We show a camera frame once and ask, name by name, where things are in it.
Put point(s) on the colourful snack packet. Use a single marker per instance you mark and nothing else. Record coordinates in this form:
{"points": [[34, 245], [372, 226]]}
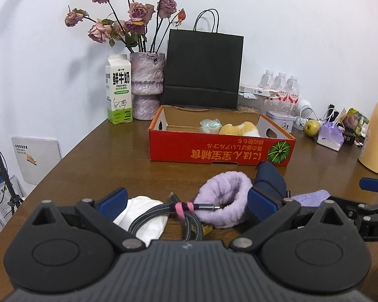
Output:
{"points": [[352, 119]]}

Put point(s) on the purple dish cloth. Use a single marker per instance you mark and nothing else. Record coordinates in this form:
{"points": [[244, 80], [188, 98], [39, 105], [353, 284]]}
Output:
{"points": [[312, 196]]}

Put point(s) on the clear plastic food container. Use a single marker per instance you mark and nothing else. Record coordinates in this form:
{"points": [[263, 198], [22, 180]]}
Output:
{"points": [[249, 108]]}

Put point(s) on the small white fan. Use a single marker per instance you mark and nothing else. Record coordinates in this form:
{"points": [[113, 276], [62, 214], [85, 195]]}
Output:
{"points": [[304, 105]]}

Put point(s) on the purple fluffy headband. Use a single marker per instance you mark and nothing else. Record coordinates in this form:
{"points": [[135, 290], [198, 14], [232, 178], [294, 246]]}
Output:
{"points": [[226, 182]]}

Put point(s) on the white cloth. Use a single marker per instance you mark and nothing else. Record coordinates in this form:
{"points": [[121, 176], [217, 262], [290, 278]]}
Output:
{"points": [[145, 207]]}

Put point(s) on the navy blue pouch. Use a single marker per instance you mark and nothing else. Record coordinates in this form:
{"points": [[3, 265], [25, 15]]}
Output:
{"points": [[269, 179]]}

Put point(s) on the white green milk carton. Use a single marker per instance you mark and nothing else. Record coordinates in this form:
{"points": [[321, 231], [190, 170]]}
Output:
{"points": [[119, 94]]}

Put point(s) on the iridescent plastic bag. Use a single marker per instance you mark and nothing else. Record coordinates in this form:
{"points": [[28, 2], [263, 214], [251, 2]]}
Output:
{"points": [[209, 125]]}

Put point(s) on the black paper bag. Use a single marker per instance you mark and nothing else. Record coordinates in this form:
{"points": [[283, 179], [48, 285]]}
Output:
{"points": [[201, 69]]}

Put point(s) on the clear water bottle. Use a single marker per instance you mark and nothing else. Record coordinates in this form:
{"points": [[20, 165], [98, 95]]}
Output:
{"points": [[267, 80], [292, 89], [280, 83]]}

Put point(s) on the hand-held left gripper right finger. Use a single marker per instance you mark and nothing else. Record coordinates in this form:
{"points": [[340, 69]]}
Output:
{"points": [[261, 203]]}

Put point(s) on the yellow green apple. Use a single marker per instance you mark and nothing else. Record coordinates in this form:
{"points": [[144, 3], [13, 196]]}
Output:
{"points": [[312, 128]]}

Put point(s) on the black light stand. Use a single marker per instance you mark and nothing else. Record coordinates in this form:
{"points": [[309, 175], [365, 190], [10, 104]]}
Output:
{"points": [[0, 156]]}

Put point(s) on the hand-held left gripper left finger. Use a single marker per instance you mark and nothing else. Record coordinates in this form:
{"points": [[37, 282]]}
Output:
{"points": [[113, 199]]}

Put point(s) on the black power adapter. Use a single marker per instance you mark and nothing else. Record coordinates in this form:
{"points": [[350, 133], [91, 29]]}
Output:
{"points": [[330, 111]]}

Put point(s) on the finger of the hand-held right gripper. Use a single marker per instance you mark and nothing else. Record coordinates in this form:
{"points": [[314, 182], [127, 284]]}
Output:
{"points": [[375, 185], [365, 210]]}

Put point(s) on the purple tissue pack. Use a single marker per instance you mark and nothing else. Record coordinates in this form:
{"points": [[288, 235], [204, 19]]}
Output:
{"points": [[329, 137]]}

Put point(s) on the purple marbled vase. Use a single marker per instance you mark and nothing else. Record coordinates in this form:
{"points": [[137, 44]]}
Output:
{"points": [[146, 78]]}

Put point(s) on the red cardboard box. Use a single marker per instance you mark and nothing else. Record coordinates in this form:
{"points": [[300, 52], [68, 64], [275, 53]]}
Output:
{"points": [[208, 154]]}

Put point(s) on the blue white carton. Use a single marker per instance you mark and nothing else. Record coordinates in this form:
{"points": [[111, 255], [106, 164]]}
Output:
{"points": [[0, 201]]}

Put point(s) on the yellow thermos jug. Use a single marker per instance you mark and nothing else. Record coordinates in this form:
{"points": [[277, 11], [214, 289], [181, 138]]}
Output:
{"points": [[376, 138]]}

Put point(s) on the yellow white plush toy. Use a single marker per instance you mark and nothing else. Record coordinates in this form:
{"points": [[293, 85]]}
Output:
{"points": [[236, 129]]}

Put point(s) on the dried rose bouquet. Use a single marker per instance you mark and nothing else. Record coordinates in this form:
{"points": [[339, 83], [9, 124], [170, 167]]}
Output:
{"points": [[138, 11]]}

